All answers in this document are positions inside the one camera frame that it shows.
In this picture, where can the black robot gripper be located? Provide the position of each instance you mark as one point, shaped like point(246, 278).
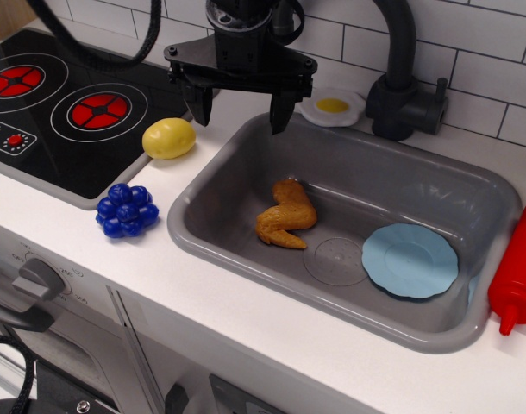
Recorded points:
point(242, 59)

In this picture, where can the blue toy blueberries cluster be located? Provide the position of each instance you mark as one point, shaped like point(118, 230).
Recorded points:
point(126, 211)

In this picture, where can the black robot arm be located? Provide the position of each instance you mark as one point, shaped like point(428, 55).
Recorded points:
point(286, 16)

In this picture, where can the grey plastic sink basin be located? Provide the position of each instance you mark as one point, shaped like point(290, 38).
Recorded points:
point(358, 183)

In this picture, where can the light blue toy plate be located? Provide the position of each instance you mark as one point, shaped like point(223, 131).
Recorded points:
point(410, 261)

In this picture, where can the yellow toy potato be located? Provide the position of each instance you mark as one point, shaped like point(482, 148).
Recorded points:
point(168, 138)

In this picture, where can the toy fried egg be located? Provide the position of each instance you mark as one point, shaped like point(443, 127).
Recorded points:
point(329, 107)

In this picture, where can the toy fried chicken wing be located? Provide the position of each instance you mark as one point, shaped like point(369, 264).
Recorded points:
point(293, 211)

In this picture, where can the dark grey toy faucet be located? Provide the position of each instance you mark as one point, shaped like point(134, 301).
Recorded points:
point(395, 103)

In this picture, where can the black toy stove top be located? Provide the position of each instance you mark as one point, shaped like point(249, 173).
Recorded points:
point(71, 131)

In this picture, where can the grey oven knob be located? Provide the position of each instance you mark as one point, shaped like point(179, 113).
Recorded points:
point(38, 280)

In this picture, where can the toy oven door front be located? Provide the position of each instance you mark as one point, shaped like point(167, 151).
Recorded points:
point(85, 345)

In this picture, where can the red ketchup squeeze bottle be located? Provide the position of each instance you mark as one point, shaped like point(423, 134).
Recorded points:
point(507, 291)

